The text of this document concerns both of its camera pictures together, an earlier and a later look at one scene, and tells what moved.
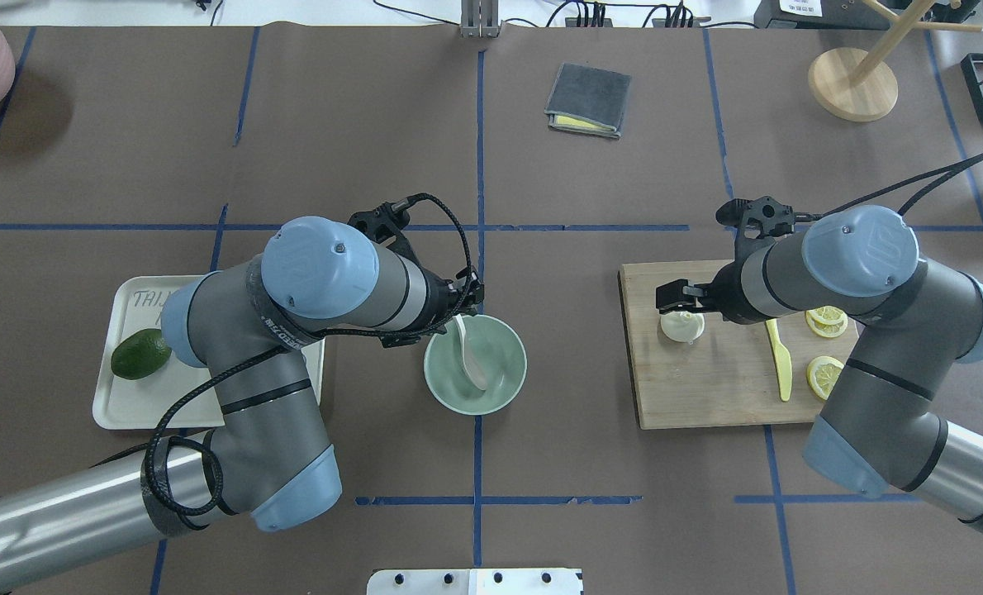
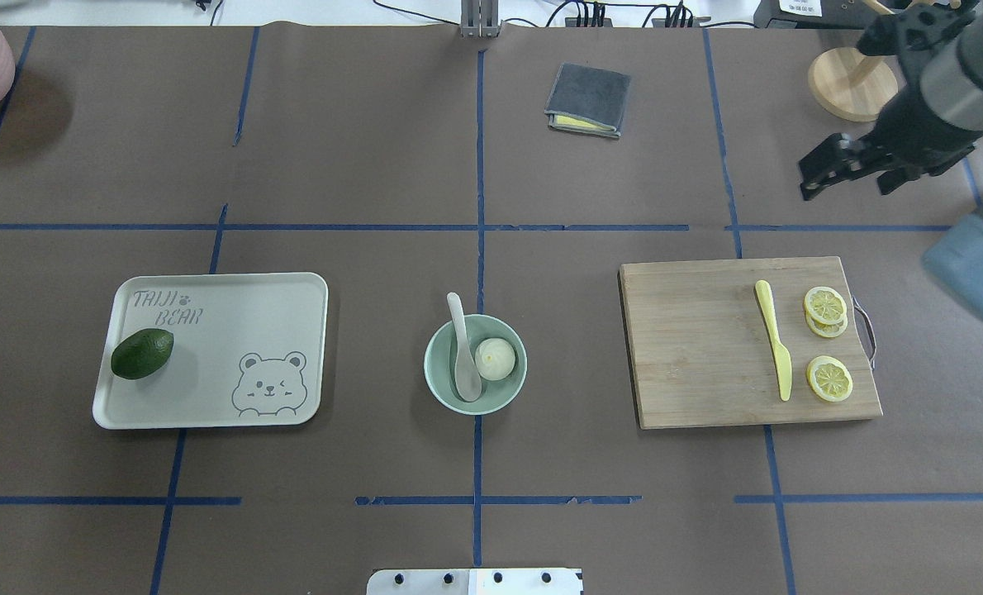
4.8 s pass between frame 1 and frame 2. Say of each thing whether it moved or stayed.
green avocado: stayed
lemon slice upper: stayed
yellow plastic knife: stayed
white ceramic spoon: moved
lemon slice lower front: stayed
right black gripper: moved
